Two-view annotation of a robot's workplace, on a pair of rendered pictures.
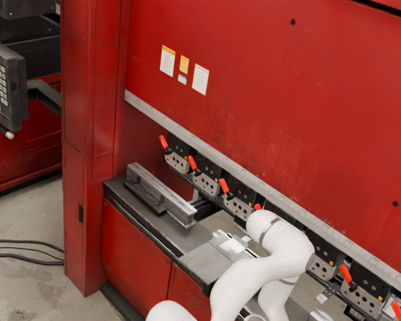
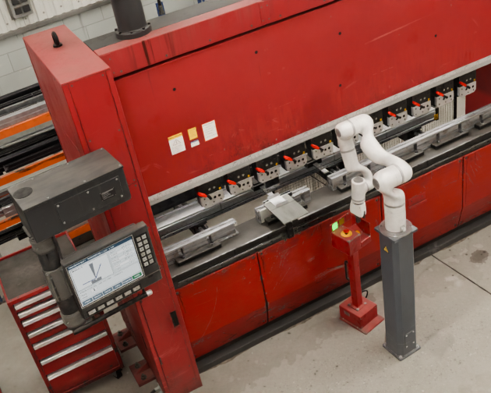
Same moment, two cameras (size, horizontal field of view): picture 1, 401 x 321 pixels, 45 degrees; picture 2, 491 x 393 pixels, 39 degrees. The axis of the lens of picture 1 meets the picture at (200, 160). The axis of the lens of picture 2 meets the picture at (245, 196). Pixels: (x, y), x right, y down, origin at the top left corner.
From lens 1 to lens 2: 3.36 m
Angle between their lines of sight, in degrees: 52
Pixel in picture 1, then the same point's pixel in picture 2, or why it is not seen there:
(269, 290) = (353, 158)
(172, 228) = (236, 240)
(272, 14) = (242, 58)
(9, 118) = (157, 270)
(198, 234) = (245, 228)
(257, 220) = (346, 126)
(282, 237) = (359, 120)
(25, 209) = not seen: outside the picture
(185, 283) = (273, 252)
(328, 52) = (280, 51)
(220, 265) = (293, 207)
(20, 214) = not seen: outside the picture
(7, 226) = not seen: outside the picture
